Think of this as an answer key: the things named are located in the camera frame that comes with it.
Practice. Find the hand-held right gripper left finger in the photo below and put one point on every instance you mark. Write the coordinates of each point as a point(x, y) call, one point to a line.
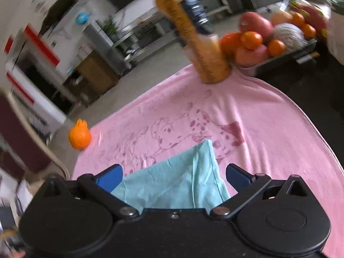
point(110, 178)

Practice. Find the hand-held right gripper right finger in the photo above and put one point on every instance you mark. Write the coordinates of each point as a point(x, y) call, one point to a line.
point(237, 177)

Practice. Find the teal t-shirt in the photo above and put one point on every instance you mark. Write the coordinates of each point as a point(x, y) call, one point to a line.
point(174, 182)

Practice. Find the pink printed blanket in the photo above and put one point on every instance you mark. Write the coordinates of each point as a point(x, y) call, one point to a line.
point(268, 139)

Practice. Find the knobbly orange citrus fruit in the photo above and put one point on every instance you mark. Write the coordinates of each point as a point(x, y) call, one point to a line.
point(79, 135)

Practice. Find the white cloth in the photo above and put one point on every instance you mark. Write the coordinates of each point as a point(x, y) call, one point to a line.
point(24, 194)

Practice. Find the wooden cabinet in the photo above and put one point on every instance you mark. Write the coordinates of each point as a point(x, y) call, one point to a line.
point(94, 72)

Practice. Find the pink apple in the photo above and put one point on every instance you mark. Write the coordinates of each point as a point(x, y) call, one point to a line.
point(251, 56)

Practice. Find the orange juice bottle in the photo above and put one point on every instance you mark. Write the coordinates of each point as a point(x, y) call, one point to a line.
point(204, 59)

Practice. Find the metal fruit tray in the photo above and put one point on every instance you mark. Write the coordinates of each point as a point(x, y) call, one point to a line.
point(285, 59)

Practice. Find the tray of assorted fruit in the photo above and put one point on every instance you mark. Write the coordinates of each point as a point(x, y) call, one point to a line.
point(251, 39)

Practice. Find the tall grey cabinet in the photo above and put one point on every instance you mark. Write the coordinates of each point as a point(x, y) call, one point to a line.
point(102, 40)

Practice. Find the white cigarette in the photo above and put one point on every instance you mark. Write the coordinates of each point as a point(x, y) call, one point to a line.
point(309, 57)

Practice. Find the white red-striped cabinet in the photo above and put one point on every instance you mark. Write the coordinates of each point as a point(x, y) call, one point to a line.
point(35, 59)

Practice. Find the white net-wrapped fruit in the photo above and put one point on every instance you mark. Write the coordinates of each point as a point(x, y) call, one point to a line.
point(289, 35)

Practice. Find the green potted plant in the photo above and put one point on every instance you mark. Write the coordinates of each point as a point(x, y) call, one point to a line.
point(110, 27)

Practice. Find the large red apple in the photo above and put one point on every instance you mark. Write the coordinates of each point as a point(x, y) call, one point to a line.
point(255, 22)

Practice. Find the metal media shelf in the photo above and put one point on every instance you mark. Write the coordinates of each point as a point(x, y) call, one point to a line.
point(150, 18)

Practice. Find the pale orange fruit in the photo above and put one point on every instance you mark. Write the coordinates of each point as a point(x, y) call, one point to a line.
point(280, 17)

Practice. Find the white container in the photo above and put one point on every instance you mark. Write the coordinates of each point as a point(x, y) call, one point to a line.
point(337, 37)

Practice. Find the red dragon fruit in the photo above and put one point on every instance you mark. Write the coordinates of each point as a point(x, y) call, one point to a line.
point(315, 14)

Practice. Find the maroon chair with gold frame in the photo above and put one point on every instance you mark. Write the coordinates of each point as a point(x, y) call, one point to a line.
point(18, 139)

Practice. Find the small blue wall ornament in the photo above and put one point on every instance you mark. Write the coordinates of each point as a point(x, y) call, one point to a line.
point(82, 18)

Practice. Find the dark wall decoration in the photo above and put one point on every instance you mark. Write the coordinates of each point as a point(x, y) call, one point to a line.
point(57, 8)

